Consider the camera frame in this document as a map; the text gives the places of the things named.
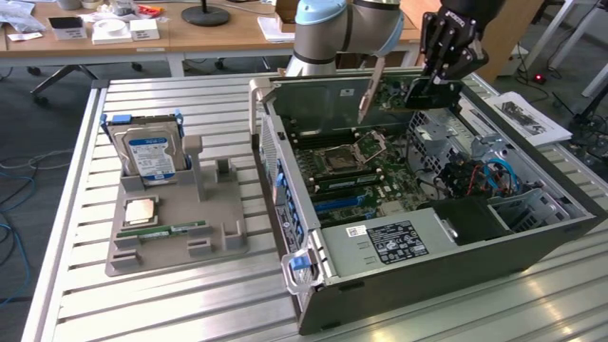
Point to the white paper pile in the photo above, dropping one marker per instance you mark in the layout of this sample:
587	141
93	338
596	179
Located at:
275	32

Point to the white paper label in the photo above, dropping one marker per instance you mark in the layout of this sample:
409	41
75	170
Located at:
24	36

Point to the black round lamp base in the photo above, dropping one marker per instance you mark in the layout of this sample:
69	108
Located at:
205	17

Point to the green RAM stick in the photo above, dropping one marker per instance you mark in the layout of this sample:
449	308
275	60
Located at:
161	229
347	182

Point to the white floor unit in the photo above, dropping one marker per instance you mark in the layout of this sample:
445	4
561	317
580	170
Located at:
517	64

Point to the black switch red light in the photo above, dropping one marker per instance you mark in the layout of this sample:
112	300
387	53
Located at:
539	78

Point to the small cardboard box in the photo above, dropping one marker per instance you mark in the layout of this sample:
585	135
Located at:
284	10

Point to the printed paper stack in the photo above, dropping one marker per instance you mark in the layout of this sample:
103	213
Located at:
536	121

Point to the silver CPU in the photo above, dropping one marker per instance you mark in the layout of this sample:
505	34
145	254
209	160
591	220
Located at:
140	210

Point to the white box black top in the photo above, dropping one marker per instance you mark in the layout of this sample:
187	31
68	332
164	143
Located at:
67	26

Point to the grey parts rack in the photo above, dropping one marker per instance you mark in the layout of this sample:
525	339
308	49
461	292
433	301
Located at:
213	213

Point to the silver perforated drive cage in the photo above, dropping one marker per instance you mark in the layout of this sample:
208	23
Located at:
441	142

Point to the white tape roll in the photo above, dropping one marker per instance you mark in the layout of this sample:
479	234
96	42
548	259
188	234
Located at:
109	26

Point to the hard disk blue rails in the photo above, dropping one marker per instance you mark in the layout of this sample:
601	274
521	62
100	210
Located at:
147	153

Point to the blue case latch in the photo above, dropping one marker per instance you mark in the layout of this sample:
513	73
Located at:
299	264

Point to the silver socket cover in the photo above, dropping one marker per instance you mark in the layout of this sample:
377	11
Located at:
380	142

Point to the white labelled box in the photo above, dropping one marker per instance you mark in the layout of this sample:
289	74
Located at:
143	30

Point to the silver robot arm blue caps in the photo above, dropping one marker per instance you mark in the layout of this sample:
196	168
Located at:
328	28

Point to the black open PC case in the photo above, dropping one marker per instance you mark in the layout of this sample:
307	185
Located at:
427	285

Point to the green graphics card black shroud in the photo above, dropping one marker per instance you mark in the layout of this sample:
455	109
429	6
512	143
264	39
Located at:
432	96

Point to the clear plastic bag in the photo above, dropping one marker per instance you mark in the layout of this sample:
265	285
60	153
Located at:
19	18

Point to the white table frame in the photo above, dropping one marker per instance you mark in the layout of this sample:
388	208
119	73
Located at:
551	30

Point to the red packet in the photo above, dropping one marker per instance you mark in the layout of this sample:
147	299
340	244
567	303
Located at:
148	11

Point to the grey cup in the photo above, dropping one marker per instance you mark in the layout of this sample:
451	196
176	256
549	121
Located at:
68	4

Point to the CPU socket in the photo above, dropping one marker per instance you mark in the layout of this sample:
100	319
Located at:
339	160

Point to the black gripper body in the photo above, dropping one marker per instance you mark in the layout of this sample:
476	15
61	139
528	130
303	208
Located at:
469	14

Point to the white cup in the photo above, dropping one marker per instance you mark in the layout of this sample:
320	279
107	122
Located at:
89	3

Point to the grey power supply unit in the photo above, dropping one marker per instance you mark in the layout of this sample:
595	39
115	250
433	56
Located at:
351	260

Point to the silver disk bay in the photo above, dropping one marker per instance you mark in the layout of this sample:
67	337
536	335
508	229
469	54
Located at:
523	210

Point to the flat white box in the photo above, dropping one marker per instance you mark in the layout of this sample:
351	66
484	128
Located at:
111	39

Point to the blue expansion slot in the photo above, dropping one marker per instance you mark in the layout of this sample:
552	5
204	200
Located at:
337	206

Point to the green motherboard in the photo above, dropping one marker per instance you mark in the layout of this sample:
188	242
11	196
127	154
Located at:
393	178

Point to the black desk leg with caster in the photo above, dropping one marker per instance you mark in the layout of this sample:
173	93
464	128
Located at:
52	80

